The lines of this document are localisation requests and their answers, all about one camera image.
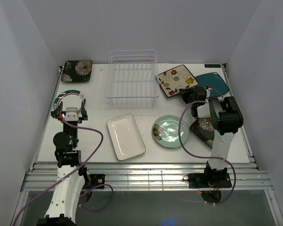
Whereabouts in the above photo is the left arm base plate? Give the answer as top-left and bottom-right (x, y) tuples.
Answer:
(83, 174), (106, 189)

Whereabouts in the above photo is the round white green-rimmed plate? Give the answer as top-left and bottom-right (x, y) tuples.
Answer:
(53, 89), (86, 113)

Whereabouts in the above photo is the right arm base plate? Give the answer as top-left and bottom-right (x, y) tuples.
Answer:
(183, 173), (232, 188)

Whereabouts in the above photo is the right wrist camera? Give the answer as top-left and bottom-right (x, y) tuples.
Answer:
(205, 86), (214, 98)

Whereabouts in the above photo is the black floral plate back left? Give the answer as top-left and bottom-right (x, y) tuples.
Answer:
(61, 60), (93, 83)

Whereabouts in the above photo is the white wire dish rack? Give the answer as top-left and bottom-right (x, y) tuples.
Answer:
(105, 49), (160, 107)

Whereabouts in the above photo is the teal square plate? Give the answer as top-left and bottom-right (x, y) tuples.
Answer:
(196, 72), (229, 98)

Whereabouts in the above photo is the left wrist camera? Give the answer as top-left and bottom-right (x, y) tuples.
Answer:
(62, 107), (79, 122)

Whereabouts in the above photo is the cream square flower plate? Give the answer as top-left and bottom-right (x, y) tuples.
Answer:
(157, 65), (199, 98)

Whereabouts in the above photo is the black floral plate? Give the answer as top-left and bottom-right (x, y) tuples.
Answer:
(190, 118), (215, 149)
(61, 60), (93, 83)

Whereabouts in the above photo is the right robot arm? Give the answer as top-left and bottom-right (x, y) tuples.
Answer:
(179, 86), (243, 188)

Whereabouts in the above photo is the white rectangular plate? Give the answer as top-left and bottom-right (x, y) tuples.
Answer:
(107, 113), (146, 161)

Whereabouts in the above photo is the black floral plate right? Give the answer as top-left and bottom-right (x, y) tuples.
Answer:
(190, 118), (215, 149)

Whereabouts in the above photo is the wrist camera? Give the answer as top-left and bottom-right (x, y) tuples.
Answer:
(62, 107), (79, 122)
(205, 86), (214, 98)

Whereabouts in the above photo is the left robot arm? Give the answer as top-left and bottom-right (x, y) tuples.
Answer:
(37, 103), (91, 226)

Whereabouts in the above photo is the mint green round flower plate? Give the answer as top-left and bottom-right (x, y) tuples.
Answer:
(152, 115), (181, 148)

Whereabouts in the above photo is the dark label sticker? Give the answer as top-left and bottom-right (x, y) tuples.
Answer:
(204, 64), (221, 68)

